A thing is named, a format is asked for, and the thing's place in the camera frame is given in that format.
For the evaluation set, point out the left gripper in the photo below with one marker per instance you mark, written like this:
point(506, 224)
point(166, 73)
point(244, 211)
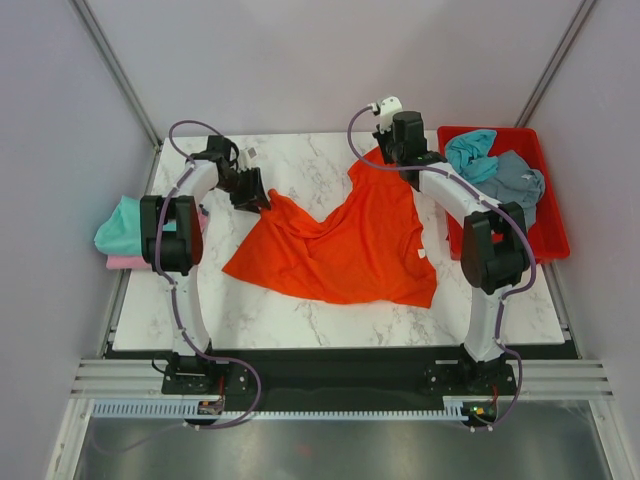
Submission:
point(254, 196)

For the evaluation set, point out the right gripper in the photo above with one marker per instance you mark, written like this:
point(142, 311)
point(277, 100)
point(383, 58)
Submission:
point(382, 139)

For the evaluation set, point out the orange t shirt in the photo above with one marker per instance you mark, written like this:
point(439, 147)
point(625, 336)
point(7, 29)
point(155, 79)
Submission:
point(366, 250)

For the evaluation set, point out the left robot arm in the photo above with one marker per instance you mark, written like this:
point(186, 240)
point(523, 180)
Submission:
point(172, 243)

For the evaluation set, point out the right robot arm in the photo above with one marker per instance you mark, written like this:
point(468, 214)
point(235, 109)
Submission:
point(496, 258)

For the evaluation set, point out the cyan t shirt in bin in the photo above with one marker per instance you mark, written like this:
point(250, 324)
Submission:
point(468, 154)

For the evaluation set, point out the grey t shirt in bin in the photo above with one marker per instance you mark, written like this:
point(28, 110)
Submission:
point(516, 181)

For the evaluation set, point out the folded teal t shirt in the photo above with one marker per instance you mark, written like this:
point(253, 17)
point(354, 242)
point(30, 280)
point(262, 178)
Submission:
point(120, 234)

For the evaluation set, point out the folded pink t shirt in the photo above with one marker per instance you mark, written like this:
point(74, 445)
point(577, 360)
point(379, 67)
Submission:
point(116, 262)

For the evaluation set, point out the red plastic bin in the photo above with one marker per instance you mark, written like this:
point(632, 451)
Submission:
point(547, 236)

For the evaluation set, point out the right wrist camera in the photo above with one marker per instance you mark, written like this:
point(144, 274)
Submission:
point(385, 109)

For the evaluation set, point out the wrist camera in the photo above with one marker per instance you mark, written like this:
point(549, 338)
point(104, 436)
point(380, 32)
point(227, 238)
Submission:
point(246, 159)
point(385, 109)

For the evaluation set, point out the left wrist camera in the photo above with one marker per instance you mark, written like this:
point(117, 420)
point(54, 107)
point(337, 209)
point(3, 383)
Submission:
point(246, 159)

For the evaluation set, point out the right corner frame post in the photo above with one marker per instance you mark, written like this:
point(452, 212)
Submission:
point(555, 62)

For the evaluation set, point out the corner frame post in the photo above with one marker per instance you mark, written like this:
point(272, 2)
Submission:
point(103, 47)
point(555, 62)

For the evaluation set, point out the left corner frame post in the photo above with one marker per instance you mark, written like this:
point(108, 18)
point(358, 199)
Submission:
point(103, 47)

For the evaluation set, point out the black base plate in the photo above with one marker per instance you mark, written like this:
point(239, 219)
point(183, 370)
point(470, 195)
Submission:
point(347, 379)

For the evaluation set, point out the aluminium frame rail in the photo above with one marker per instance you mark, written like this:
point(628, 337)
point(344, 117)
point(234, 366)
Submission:
point(543, 380)

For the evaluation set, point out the white cable duct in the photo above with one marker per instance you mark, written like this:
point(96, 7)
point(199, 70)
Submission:
point(200, 410)

